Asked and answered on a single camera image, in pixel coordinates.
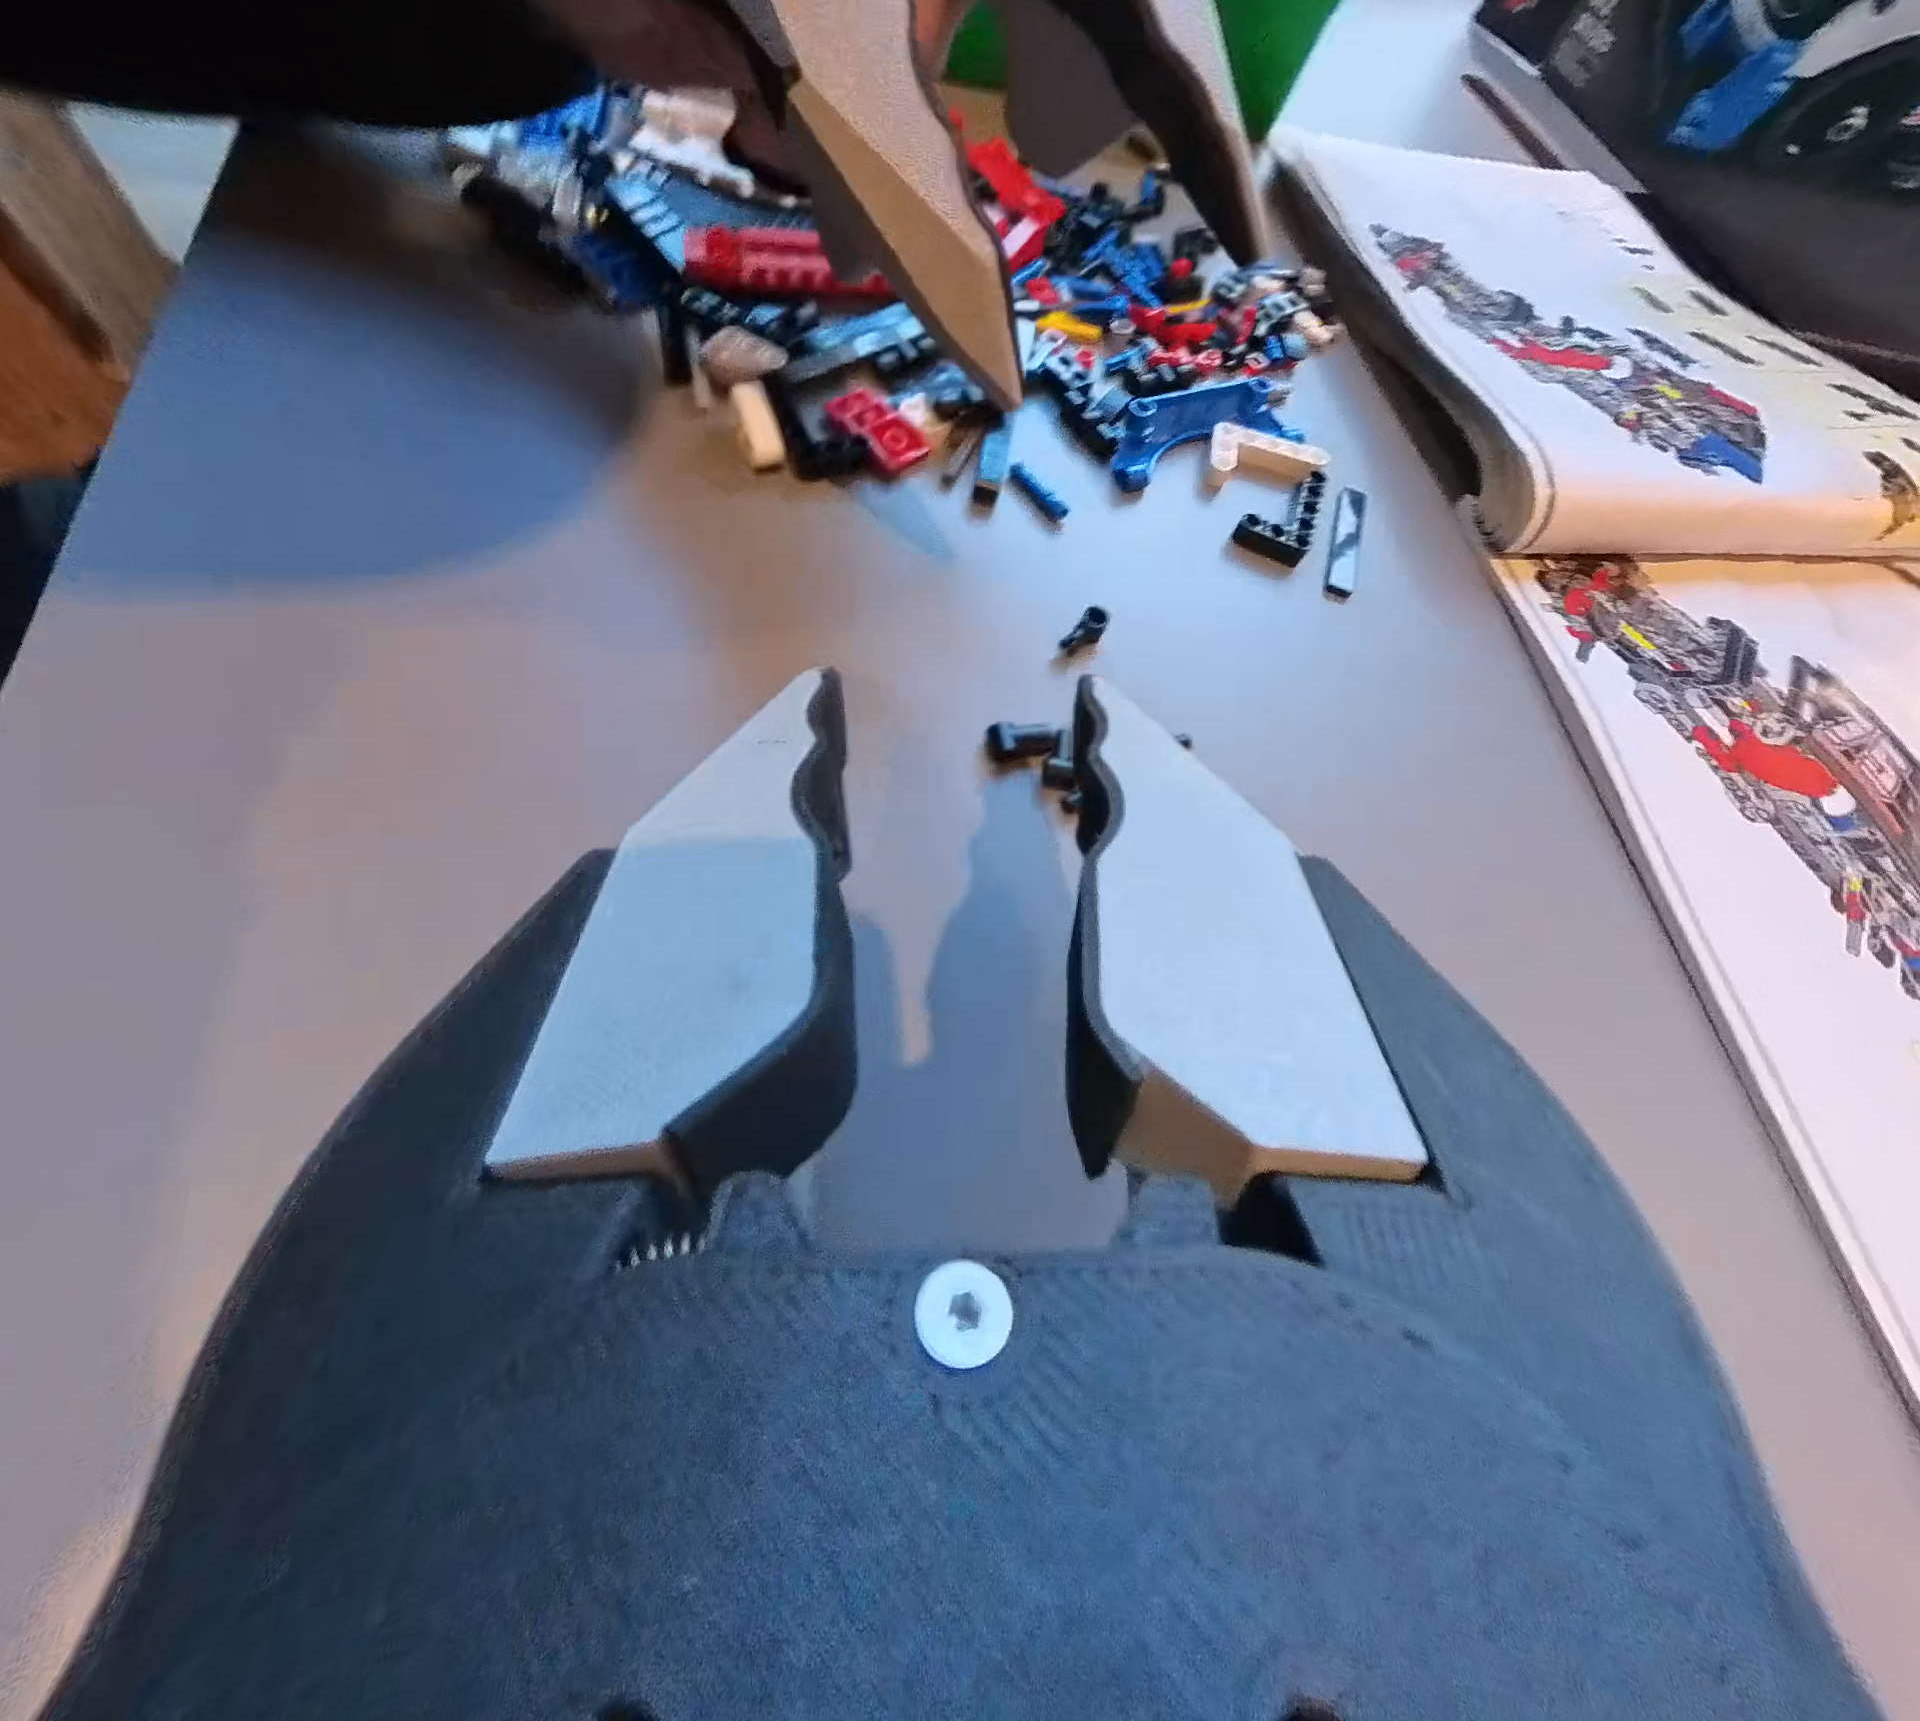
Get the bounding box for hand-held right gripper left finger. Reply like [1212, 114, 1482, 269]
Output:
[479, 667, 859, 1198]

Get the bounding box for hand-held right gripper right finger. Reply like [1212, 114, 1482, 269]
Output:
[1064, 674, 1432, 1217]

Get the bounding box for pile of toy bricks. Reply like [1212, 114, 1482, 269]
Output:
[449, 79, 1343, 520]

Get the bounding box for grey desk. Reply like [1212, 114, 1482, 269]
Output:
[0, 0, 1920, 1721]

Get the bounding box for red studded toy brick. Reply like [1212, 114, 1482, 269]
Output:
[824, 388, 932, 472]

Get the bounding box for black angled toy beam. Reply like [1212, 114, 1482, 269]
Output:
[1231, 468, 1331, 572]

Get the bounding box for white angled toy beam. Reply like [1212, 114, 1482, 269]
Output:
[1203, 418, 1334, 491]

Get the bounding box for toy car set box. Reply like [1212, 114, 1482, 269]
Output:
[1470, 0, 1920, 361]

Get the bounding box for open instruction booklet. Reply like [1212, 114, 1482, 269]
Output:
[1265, 128, 1920, 1423]

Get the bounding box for wooden furniture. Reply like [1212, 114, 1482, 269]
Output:
[0, 93, 180, 484]

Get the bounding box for blue toy frame piece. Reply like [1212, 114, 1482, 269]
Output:
[1110, 378, 1299, 492]

